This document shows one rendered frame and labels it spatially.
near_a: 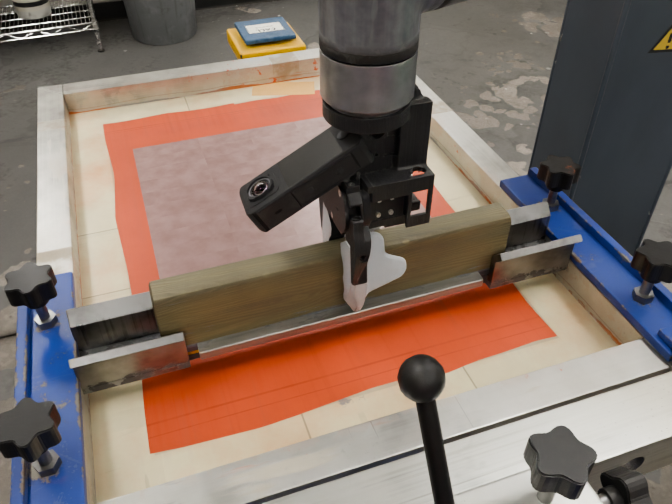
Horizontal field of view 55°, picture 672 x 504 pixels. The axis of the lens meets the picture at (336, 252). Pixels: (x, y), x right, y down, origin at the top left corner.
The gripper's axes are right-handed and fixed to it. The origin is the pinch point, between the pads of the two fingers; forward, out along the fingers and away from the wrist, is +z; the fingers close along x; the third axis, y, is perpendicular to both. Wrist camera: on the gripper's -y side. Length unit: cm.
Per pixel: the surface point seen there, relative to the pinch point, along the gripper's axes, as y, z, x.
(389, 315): 5.3, 5.3, -0.8
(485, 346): 12.7, 5.3, -8.0
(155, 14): 7, 83, 317
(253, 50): 8, 6, 72
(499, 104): 150, 101, 194
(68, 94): -25, 2, 57
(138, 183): -17.2, 5.3, 33.3
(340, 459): -6.1, 1.8, -17.2
